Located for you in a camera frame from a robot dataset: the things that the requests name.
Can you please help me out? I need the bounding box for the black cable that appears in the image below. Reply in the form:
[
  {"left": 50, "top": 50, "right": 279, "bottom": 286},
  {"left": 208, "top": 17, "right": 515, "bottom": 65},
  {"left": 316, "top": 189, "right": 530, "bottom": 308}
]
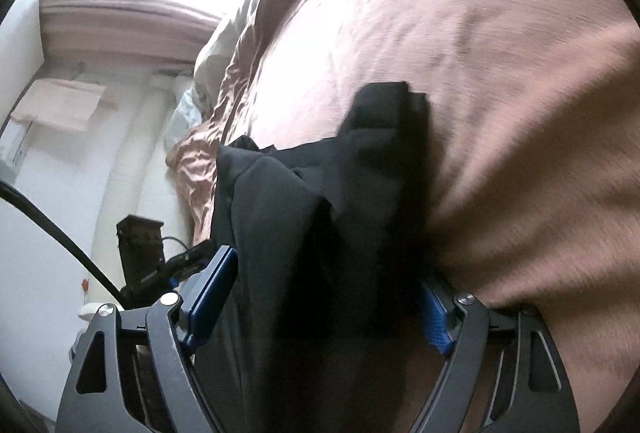
[{"left": 0, "top": 180, "right": 128, "bottom": 311}]

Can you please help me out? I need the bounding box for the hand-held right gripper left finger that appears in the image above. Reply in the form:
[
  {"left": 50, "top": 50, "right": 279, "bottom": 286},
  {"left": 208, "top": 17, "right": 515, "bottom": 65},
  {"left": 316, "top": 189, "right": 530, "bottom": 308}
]
[{"left": 55, "top": 245, "right": 239, "bottom": 433}]

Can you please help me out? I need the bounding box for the brown curtain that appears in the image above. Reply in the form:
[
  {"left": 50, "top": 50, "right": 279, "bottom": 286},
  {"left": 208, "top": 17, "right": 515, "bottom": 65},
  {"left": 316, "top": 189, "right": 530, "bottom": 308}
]
[{"left": 39, "top": 0, "right": 223, "bottom": 64}]

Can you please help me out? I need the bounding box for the beige wall cloth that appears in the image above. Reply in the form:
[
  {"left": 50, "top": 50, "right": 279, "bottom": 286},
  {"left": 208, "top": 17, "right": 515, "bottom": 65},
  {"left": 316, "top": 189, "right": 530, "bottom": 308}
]
[{"left": 10, "top": 78, "right": 119, "bottom": 134}]

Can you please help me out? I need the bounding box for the beige duvet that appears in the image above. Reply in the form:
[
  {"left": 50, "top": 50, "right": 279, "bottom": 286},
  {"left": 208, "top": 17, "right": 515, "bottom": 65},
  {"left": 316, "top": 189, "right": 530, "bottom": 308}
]
[{"left": 194, "top": 0, "right": 263, "bottom": 124}]

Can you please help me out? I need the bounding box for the black garment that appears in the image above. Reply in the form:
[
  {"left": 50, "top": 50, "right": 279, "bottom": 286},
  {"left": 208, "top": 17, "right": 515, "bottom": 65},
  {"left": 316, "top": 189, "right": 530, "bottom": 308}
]
[{"left": 192, "top": 80, "right": 453, "bottom": 433}]

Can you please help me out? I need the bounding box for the white crumpled cloth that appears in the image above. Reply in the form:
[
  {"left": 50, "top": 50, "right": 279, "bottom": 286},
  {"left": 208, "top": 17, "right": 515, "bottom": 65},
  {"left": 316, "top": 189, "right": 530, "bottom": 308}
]
[{"left": 164, "top": 88, "right": 207, "bottom": 151}]

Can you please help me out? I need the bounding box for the brown bed sheet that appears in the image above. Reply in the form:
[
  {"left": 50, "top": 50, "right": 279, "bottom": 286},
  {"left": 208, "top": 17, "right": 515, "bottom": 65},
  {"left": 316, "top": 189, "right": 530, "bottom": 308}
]
[{"left": 165, "top": 0, "right": 640, "bottom": 433}]

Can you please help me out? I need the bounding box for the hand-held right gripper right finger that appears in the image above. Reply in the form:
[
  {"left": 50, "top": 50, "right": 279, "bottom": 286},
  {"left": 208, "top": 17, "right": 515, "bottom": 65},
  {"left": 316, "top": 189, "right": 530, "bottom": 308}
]
[{"left": 410, "top": 279, "right": 581, "bottom": 433}]

